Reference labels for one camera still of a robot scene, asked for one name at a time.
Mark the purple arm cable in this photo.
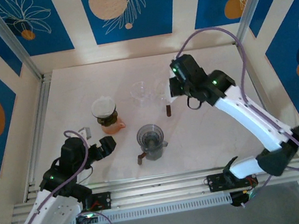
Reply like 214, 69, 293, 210
0, 126, 112, 224
173, 15, 299, 214

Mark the clear glass cup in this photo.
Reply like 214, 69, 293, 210
129, 79, 153, 108

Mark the black controller board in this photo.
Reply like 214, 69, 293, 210
229, 188, 259, 210
74, 211, 99, 224

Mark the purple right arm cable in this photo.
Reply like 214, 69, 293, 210
173, 15, 299, 214

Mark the aluminium corner post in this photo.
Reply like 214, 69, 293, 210
0, 0, 45, 86
227, 0, 285, 48

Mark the grey plastic dripper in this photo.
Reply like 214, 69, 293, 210
135, 121, 169, 153

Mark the white slotted cable duct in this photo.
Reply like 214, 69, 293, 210
63, 192, 233, 224

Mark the grey carafe brown handle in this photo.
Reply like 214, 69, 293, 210
135, 140, 171, 166

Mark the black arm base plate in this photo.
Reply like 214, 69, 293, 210
77, 191, 114, 214
206, 168, 260, 193

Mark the aluminium side rail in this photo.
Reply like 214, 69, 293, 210
8, 72, 70, 202

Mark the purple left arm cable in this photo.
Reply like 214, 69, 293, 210
0, 126, 112, 224

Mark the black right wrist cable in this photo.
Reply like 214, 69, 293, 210
185, 93, 203, 110

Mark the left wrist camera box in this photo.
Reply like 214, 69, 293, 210
78, 126, 92, 141

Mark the orange translucent carafe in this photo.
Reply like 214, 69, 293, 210
100, 118, 127, 136

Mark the aluminium rail frame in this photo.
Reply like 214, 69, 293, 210
7, 155, 299, 224

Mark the clear glass carafe brown handle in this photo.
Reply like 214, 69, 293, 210
152, 78, 174, 119

